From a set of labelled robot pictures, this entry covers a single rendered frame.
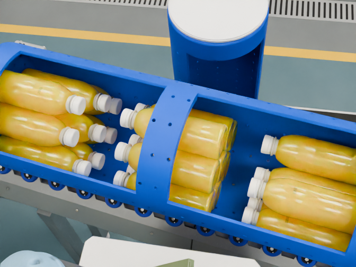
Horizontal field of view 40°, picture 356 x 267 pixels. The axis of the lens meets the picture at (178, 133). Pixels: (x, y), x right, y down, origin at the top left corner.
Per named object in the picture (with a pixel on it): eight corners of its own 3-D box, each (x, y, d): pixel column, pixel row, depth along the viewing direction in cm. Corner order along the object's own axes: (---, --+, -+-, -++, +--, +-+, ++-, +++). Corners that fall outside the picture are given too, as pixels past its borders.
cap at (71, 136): (63, 132, 104) (71, 134, 103) (72, 125, 107) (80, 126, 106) (63, 148, 105) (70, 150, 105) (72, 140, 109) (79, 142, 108)
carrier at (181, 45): (170, 154, 213) (211, 201, 201) (147, 2, 139) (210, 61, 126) (220, 119, 221) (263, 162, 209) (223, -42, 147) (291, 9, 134)
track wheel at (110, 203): (117, 190, 112) (121, 187, 114) (100, 193, 114) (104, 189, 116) (123, 208, 113) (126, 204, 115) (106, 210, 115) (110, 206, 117)
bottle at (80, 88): (20, 64, 111) (99, 83, 107) (36, 70, 119) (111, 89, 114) (12, 95, 111) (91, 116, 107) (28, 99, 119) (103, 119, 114)
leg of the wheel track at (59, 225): (92, 276, 202) (50, 219, 149) (80, 272, 204) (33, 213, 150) (98, 263, 205) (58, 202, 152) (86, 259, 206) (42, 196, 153)
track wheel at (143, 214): (148, 199, 110) (151, 195, 112) (130, 202, 112) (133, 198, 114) (153, 217, 112) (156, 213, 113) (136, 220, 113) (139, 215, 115)
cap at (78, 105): (80, 99, 107) (88, 101, 106) (74, 116, 106) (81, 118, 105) (74, 92, 103) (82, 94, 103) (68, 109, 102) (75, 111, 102)
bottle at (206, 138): (215, 166, 95) (121, 140, 100) (223, 152, 102) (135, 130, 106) (222, 131, 92) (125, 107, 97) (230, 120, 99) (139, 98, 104)
